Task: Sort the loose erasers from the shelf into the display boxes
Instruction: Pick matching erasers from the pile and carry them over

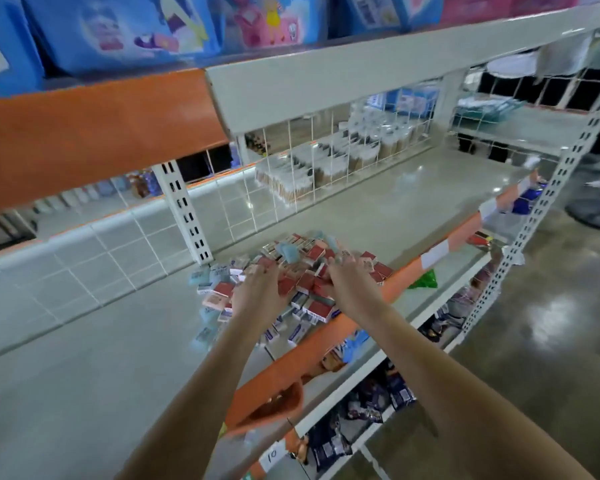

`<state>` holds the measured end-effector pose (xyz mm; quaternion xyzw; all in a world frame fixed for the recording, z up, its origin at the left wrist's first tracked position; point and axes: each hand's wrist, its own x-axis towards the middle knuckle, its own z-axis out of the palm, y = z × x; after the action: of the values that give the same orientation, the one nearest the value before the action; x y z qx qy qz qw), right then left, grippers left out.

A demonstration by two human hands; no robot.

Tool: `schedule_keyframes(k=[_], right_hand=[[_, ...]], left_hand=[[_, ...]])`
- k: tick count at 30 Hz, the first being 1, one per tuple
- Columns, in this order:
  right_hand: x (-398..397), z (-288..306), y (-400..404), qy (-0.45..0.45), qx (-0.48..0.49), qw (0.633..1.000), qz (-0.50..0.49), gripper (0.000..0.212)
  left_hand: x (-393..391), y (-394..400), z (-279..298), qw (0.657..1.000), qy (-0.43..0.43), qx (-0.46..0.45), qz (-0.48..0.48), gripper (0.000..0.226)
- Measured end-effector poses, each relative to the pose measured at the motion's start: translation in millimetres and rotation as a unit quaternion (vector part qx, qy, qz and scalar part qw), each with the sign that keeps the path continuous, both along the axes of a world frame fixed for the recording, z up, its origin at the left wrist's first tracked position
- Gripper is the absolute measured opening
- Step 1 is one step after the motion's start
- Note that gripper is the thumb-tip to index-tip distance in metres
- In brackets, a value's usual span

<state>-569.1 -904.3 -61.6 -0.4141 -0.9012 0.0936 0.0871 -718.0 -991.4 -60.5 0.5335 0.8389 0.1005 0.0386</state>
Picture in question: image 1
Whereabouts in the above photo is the row of blue packages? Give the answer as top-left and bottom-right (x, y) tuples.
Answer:
(0, 0), (600, 101)

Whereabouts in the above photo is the white wire grid panel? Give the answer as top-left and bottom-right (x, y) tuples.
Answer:
(0, 85), (461, 336)

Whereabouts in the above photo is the row of dark snack packets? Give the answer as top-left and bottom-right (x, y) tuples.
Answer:
(298, 265), (501, 474)

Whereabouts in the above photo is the person's right forearm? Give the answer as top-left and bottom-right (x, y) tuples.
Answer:
(355, 299), (571, 480)

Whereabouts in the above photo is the person's right hand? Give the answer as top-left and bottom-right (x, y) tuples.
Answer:
(325, 251), (387, 322)

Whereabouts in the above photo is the green packet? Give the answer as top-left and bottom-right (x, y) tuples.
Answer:
(410, 269), (440, 290)

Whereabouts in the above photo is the pile of mixed erasers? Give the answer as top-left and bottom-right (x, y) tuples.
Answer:
(188, 231), (396, 348)

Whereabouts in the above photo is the orange plastic basket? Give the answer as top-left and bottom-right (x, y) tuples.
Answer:
(223, 379), (307, 438)

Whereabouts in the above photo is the person's left forearm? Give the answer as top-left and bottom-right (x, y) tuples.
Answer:
(115, 315), (281, 480)

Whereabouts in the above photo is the person's left hand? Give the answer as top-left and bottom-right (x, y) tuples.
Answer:
(230, 261), (296, 334)

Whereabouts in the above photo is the white orange metal shelf unit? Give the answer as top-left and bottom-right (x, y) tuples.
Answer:
(0, 0), (600, 480)

